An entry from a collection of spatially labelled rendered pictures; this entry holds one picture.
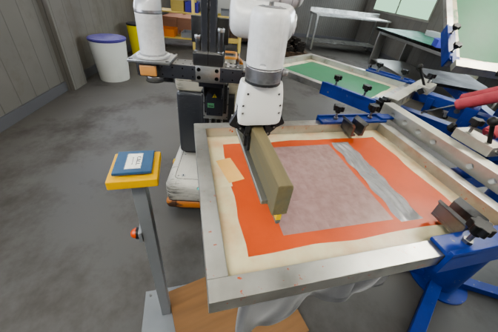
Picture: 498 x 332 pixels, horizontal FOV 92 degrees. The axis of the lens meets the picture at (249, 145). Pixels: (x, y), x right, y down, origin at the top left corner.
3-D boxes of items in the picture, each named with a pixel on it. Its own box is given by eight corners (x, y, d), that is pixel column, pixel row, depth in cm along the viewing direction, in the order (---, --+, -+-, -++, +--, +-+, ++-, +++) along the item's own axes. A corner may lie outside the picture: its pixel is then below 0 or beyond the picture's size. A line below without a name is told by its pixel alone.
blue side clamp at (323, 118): (318, 135, 96) (323, 120, 92) (313, 129, 100) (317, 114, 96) (381, 133, 103) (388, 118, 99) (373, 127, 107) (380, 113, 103)
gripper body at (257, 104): (280, 69, 54) (273, 113, 60) (236, 67, 51) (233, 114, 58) (293, 81, 48) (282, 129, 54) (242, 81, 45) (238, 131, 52)
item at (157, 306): (140, 342, 111) (77, 196, 57) (146, 292, 128) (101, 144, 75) (189, 330, 116) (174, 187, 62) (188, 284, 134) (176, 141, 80)
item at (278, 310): (242, 342, 72) (259, 265, 48) (240, 327, 75) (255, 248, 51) (372, 309, 83) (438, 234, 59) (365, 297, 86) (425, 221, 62)
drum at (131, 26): (135, 52, 495) (130, 20, 463) (153, 53, 498) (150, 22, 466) (128, 56, 465) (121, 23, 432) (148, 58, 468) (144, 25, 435)
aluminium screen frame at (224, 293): (208, 313, 40) (208, 304, 38) (193, 132, 87) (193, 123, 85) (531, 244, 59) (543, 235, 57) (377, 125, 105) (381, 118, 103)
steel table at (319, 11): (378, 57, 689) (393, 17, 632) (308, 50, 674) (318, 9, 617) (366, 50, 751) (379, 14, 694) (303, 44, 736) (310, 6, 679)
